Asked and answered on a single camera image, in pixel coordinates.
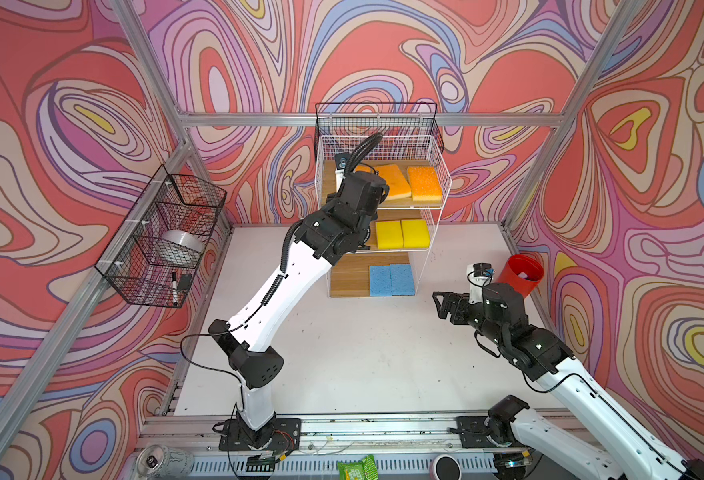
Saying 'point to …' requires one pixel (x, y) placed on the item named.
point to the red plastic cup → (523, 273)
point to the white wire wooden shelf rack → (350, 275)
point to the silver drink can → (161, 462)
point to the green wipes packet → (364, 470)
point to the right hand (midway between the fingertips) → (449, 302)
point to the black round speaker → (446, 467)
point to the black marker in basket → (174, 289)
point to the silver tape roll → (179, 248)
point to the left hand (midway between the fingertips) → (360, 190)
